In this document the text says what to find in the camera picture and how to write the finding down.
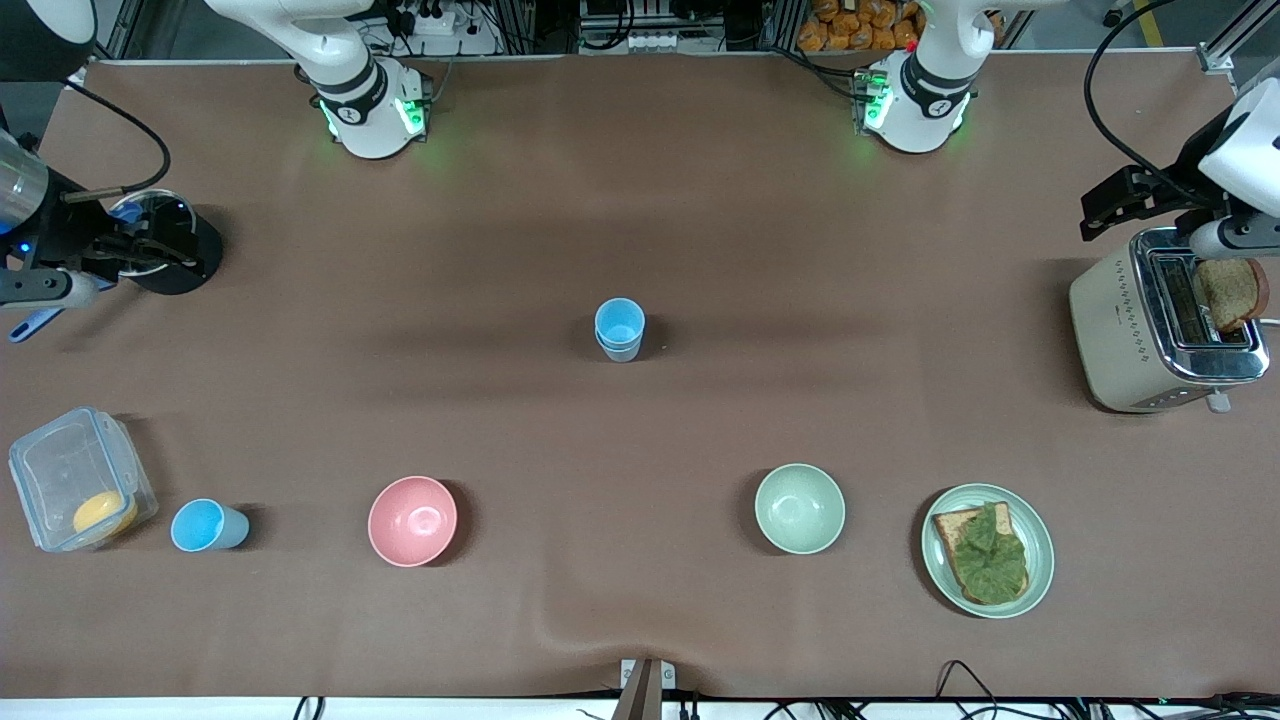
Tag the grey-white left gripper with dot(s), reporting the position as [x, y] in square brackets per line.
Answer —
[1192, 163]

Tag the grey-white right gripper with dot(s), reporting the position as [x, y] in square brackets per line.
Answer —
[64, 236]

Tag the blue plastic cup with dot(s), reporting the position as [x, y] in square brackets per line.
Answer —
[205, 527]
[620, 322]

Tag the blue cup with white inside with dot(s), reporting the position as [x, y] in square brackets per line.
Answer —
[620, 353]

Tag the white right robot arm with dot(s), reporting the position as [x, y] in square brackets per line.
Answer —
[360, 100]

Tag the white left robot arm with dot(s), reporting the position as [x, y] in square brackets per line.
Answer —
[925, 100]

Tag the glass lid with blue knob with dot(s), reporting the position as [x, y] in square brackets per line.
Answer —
[165, 205]

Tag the cream and chrome toaster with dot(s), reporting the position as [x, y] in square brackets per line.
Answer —
[1110, 320]

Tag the brown bread slice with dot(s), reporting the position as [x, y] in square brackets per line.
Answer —
[1232, 295]

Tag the clear plastic food container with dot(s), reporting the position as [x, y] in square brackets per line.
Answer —
[60, 470]

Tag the orange round food item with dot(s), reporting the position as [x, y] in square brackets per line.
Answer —
[104, 514]

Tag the bag of orange buns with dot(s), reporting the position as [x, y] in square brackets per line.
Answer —
[850, 30]

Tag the pale green plate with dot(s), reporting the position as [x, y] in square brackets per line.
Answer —
[1040, 545]

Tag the white power strip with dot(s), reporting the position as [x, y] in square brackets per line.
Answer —
[435, 22]

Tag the toast slice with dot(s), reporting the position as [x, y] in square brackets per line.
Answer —
[950, 527]

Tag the pink bowl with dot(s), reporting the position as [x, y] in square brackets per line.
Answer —
[412, 522]

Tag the green lettuce leaf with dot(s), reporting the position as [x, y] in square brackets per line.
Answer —
[990, 560]

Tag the pale green bowl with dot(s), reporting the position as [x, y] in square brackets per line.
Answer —
[800, 508]

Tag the brown table mat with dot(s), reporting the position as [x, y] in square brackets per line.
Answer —
[640, 200]

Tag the white terminal block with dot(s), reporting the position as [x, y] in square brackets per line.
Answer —
[652, 43]

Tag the aluminium frame rail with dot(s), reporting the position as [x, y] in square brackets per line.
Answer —
[125, 30]
[1230, 45]

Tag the metal clamp bracket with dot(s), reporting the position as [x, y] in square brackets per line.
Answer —
[640, 690]

